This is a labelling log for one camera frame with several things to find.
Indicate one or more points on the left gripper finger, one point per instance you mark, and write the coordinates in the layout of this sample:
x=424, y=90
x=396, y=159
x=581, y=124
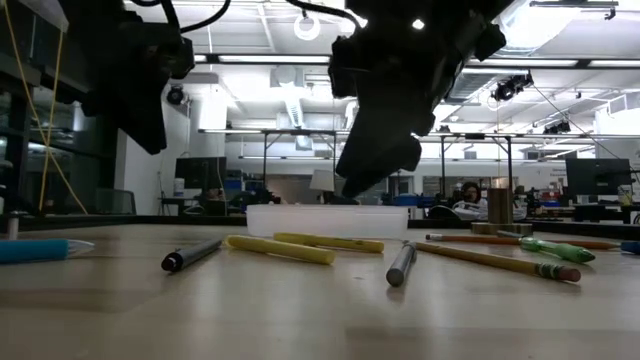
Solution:
x=140, y=115

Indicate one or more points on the thin black pen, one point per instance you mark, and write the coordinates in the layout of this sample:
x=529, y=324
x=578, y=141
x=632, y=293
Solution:
x=192, y=254

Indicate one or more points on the person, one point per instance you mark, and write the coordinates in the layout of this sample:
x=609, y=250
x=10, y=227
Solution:
x=470, y=192

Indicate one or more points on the black workbench frame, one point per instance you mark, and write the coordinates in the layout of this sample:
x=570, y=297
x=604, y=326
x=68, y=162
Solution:
x=443, y=165
x=265, y=160

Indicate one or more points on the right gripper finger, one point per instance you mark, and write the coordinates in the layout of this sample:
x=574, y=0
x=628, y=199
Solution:
x=380, y=155

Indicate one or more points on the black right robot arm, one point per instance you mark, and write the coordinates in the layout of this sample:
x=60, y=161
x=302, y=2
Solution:
x=480, y=20

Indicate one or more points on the yellow pencil green ferrule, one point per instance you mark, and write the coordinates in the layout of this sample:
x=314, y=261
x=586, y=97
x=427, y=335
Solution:
x=500, y=262

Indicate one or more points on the clear pencil box orange lid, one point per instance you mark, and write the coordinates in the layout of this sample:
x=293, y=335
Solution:
x=325, y=220

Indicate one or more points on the white lampshade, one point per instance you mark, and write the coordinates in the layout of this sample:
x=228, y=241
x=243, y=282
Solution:
x=322, y=181

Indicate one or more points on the grey mesh chair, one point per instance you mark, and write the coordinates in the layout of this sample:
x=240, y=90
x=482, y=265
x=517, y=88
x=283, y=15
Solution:
x=116, y=202

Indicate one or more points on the brass cylinder stand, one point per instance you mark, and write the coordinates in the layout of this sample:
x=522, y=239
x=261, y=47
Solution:
x=500, y=205

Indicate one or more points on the green retractable pen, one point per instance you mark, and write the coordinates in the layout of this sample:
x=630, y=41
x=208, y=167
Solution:
x=565, y=251

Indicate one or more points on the blue pen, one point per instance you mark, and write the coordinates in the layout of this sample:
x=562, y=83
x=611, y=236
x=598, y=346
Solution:
x=35, y=250

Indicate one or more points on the black computer monitor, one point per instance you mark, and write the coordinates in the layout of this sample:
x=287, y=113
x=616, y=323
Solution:
x=200, y=172
x=597, y=176

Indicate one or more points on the round black wall speaker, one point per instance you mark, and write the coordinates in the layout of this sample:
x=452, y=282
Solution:
x=175, y=95

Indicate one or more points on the brown pencil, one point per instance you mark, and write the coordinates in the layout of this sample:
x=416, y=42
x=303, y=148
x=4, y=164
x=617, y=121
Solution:
x=401, y=265

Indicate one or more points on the black ceiling-hung camera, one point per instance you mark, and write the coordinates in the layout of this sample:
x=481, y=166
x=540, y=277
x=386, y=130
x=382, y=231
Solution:
x=507, y=90

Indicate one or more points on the yellow highlighter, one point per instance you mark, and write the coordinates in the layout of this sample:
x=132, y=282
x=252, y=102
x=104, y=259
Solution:
x=280, y=249
x=340, y=243

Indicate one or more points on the black marker pen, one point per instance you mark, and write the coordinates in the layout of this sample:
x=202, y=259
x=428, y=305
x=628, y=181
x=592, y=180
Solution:
x=510, y=234

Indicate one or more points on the blue storage bin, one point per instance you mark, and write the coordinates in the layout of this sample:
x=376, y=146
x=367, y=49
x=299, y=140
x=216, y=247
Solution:
x=417, y=201

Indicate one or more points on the red pencil blue eraser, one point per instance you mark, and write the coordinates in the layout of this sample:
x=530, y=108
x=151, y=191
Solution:
x=631, y=247

